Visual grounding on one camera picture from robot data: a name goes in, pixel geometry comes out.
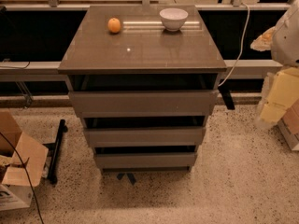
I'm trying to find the cardboard box right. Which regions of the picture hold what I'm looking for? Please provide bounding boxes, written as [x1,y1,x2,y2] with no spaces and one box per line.
[278,100,299,151]

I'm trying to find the grey drawer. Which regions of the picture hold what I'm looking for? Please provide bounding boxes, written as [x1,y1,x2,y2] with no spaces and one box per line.
[94,153,197,169]
[69,91,218,118]
[84,127,206,147]

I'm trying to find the grey drawer cabinet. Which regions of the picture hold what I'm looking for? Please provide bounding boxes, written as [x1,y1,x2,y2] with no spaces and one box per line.
[59,6,227,173]

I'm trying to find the orange fruit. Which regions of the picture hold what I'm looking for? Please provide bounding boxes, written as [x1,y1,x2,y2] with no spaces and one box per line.
[107,18,121,34]

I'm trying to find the black stand bar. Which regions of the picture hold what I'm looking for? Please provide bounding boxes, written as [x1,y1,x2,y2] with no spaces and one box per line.
[47,119,68,185]

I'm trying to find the white cable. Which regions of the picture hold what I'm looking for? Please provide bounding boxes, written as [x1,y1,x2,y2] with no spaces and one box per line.
[217,2,251,88]

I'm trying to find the black cable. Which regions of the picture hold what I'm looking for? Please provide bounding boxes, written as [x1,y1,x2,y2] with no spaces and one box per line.
[0,132,45,224]

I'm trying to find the black bracket right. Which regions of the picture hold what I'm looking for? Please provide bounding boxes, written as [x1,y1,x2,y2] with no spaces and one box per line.
[218,86,235,110]

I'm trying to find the grey bottom drawer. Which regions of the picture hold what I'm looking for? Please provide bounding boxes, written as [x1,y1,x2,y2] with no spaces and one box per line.
[94,153,197,169]

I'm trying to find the metal window rail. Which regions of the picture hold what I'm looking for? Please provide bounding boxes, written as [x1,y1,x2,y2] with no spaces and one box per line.
[0,60,282,82]

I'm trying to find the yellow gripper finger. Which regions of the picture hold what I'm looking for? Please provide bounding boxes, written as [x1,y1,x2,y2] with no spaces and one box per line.
[255,67,299,129]

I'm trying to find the white bowl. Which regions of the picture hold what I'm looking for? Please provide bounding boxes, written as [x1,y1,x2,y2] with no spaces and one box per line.
[160,7,189,32]

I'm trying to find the open cardboard box left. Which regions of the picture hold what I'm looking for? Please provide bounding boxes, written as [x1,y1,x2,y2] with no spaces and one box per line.
[0,109,48,211]

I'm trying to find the grey top drawer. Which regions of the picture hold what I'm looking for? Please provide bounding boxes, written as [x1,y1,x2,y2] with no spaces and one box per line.
[69,91,218,118]

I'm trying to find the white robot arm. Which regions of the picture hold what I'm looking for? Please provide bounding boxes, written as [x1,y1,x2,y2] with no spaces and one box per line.
[250,0,299,129]

